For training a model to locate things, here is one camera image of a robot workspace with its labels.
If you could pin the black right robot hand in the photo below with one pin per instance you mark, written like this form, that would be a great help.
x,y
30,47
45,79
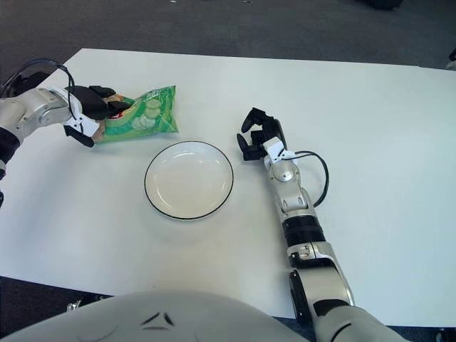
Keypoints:
x,y
272,130

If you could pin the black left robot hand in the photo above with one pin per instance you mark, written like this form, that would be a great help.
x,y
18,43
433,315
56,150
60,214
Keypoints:
x,y
90,101

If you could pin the green potato chips bag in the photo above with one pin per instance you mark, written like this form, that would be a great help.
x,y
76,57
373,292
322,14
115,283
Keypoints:
x,y
153,114

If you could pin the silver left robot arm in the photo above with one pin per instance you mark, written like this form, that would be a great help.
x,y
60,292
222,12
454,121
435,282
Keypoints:
x,y
32,107

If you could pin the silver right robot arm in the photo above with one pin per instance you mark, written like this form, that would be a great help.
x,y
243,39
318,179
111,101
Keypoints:
x,y
294,199

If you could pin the white plate with black rim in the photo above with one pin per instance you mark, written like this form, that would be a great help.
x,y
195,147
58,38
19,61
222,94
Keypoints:
x,y
189,181

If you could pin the black backpack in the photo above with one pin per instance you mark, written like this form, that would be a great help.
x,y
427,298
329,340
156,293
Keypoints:
x,y
35,76

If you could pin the dark background object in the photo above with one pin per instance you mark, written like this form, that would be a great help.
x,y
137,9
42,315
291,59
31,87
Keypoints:
x,y
384,3

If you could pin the grey robot torso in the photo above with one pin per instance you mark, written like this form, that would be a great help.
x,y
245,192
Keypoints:
x,y
160,320

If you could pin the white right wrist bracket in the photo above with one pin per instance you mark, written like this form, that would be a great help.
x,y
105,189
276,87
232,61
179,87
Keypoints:
x,y
274,147

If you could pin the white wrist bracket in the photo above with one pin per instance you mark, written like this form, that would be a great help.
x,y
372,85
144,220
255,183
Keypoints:
x,y
87,124
274,147

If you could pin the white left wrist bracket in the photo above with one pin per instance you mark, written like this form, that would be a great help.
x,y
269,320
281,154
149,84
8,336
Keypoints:
x,y
87,124

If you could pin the small metal bracket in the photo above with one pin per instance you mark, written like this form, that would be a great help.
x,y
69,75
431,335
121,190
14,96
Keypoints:
x,y
73,306

